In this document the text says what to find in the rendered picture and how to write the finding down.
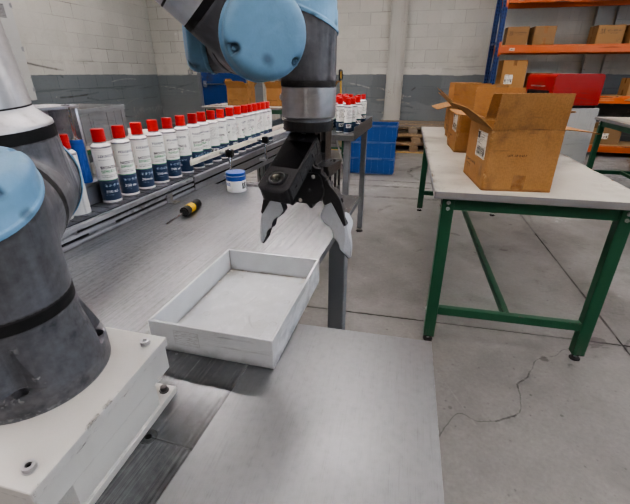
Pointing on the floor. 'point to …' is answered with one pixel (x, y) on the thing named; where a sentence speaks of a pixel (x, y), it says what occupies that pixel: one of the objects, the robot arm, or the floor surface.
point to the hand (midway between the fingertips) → (302, 253)
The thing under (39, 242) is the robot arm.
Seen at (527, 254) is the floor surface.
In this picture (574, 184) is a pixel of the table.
